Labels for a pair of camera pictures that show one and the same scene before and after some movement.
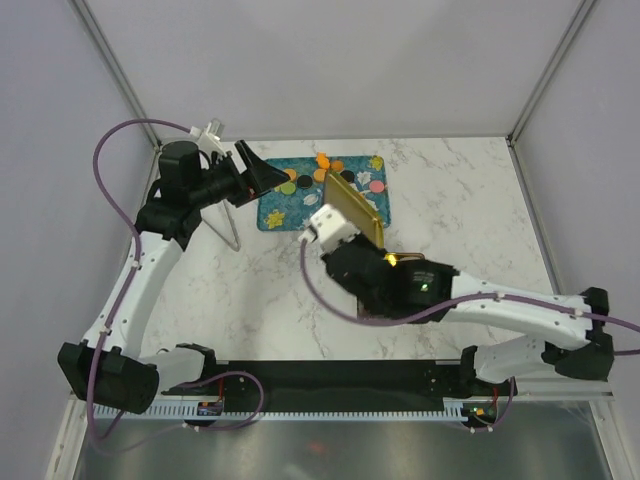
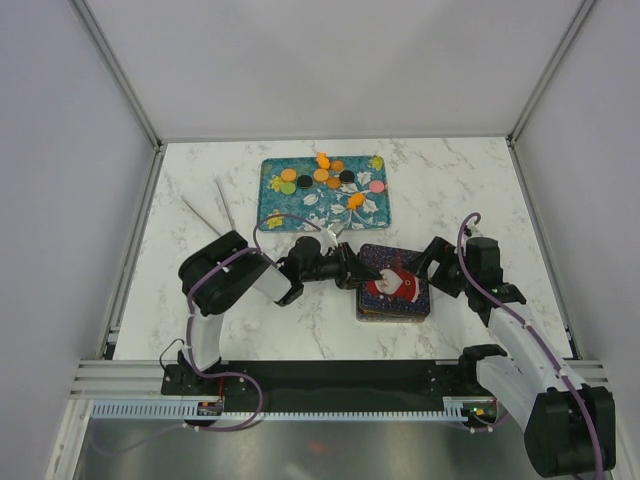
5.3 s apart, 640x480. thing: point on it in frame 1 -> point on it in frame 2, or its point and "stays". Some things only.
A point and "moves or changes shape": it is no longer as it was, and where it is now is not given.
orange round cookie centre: [319, 174] stays
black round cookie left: [304, 182] stays
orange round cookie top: [338, 165] stays
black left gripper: [259, 177] -> [357, 270]
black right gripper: [362, 240] -> [442, 252]
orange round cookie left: [291, 173] stays
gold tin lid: [355, 208] moves or changes shape
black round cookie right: [348, 175] stays
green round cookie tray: [288, 188] stays
